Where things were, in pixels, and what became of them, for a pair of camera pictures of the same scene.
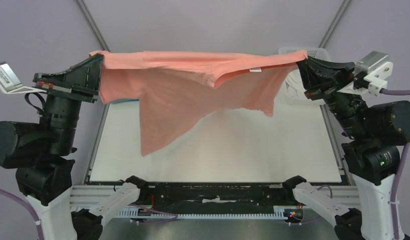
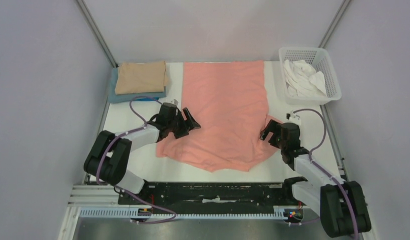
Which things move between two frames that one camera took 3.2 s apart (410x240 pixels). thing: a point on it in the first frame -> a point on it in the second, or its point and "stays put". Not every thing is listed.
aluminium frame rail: (83, 197) stays put
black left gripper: (81, 79) -> (190, 122)
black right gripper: (326, 89) -> (275, 131)
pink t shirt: (172, 86) -> (228, 100)
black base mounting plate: (213, 195) stays put
